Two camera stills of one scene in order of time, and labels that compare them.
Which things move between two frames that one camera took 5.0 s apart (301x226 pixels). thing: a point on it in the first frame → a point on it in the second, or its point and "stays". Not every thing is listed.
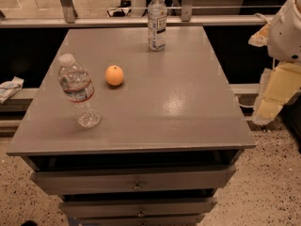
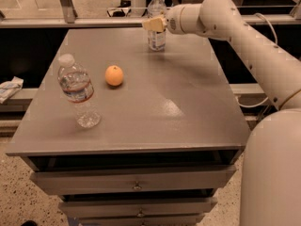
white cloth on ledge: x=9 y=88 stays
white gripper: x=286 y=35 → x=172 y=23
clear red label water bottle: x=78 y=88 stays
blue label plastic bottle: x=156 y=22 stays
